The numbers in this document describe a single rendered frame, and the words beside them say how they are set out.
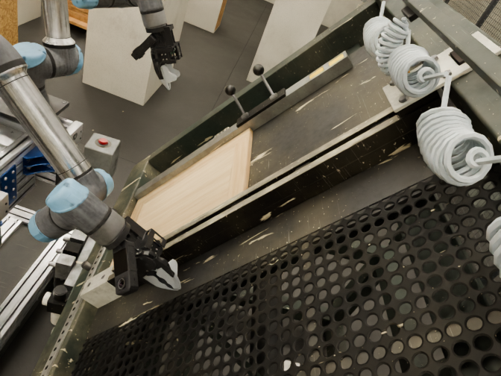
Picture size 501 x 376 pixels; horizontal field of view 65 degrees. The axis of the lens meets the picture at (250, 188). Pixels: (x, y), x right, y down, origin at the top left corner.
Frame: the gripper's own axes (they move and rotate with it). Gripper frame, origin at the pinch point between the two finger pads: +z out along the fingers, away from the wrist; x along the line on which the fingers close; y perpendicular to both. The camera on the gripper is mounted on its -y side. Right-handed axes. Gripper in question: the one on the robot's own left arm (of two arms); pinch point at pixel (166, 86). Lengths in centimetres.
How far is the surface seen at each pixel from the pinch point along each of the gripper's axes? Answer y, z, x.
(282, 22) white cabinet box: -1, 62, 355
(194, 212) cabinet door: 15.7, 25.7, -38.7
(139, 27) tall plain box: -104, 19, 203
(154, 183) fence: -11.1, 34.5, -9.8
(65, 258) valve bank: -38, 46, -39
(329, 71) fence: 56, -2, -4
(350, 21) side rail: 63, -10, 20
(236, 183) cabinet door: 29.7, 17.4, -35.6
